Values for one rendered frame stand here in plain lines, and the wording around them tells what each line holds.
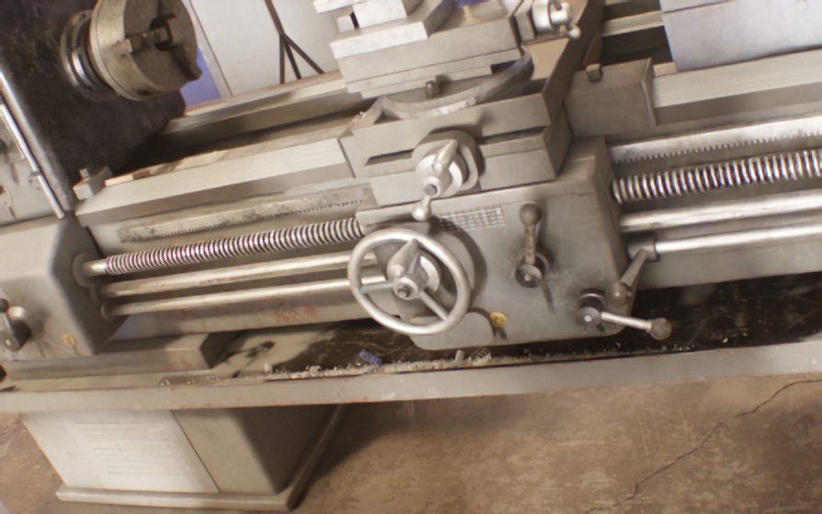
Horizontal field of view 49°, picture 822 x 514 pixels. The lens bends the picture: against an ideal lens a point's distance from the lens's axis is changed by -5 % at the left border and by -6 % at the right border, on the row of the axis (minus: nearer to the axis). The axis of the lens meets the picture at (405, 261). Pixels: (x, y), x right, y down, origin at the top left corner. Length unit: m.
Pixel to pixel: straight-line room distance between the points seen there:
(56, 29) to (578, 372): 1.31
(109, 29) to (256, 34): 3.61
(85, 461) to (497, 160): 1.60
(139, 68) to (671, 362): 1.19
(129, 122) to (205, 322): 0.50
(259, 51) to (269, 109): 3.47
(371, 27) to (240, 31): 4.15
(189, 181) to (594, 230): 0.85
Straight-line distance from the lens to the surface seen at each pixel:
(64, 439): 2.64
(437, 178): 1.36
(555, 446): 2.17
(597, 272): 1.50
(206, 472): 2.39
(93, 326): 2.14
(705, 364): 1.58
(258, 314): 2.04
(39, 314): 2.16
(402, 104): 1.48
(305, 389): 1.86
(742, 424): 2.10
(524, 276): 1.48
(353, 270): 1.53
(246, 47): 5.66
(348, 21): 1.53
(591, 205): 1.44
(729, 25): 1.55
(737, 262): 1.67
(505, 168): 1.43
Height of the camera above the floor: 1.41
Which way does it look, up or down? 27 degrees down
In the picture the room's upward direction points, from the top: 22 degrees counter-clockwise
